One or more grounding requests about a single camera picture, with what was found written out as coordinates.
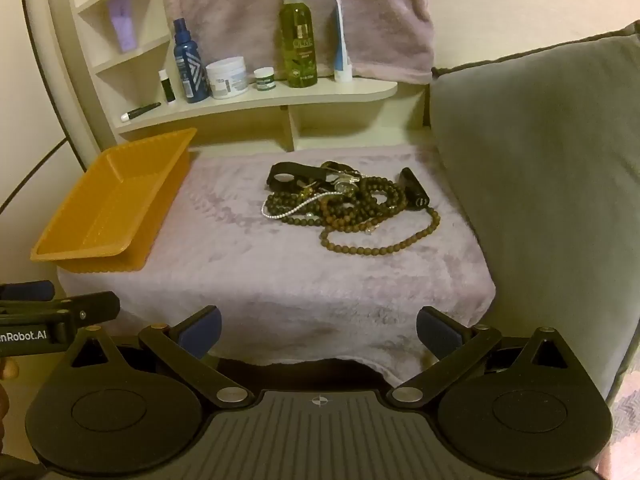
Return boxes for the purple cosmetic tube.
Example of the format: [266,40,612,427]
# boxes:
[106,0,138,53]

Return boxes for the cream wooden shelf unit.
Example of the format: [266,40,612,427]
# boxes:
[42,0,399,153]

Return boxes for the orange plastic tray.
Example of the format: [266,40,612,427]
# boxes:
[30,127,198,274]

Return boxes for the brown bead necklace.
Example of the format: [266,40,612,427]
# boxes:
[320,200,442,256]

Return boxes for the red-brown bead bracelet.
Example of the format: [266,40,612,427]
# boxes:
[321,196,353,227]

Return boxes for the dark bead necklace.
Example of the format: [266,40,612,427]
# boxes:
[262,175,408,225]

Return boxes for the large white cream jar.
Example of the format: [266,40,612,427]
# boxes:
[205,56,249,100]

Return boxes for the green oil spray bottle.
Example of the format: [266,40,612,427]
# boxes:
[278,0,319,88]

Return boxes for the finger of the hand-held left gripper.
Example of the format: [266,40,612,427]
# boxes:
[0,280,55,302]
[0,291,121,324]

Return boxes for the pink hanging towel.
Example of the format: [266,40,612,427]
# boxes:
[157,0,435,85]

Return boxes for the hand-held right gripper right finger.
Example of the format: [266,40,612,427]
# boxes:
[391,305,574,408]

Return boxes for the blue spray bottle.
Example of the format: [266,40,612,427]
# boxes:
[172,18,211,104]

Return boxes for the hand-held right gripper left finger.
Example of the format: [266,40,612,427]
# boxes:
[67,305,252,409]

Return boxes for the black and white lip balm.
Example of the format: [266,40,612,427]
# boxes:
[158,69,177,106]

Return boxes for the pink patterned cloth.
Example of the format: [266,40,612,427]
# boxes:
[597,385,640,480]

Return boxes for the white pearl bracelet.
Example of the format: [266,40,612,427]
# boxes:
[261,187,341,220]

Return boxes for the person's left hand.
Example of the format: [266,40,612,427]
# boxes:
[0,359,21,423]

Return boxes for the thin black cable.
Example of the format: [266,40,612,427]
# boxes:
[0,136,71,212]

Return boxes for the black smart band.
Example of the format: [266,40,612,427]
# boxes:
[266,161,331,193]

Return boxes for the black pen with white cap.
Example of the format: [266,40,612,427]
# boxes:
[120,102,162,123]

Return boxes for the grey cushion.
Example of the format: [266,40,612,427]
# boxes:
[429,20,640,406]

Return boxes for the silver watch with black strap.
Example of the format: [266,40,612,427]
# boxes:
[322,161,362,196]

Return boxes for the blue and white tube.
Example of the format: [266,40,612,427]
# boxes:
[333,0,354,83]

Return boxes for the pink fuzzy blanket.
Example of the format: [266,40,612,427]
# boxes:
[57,142,497,386]

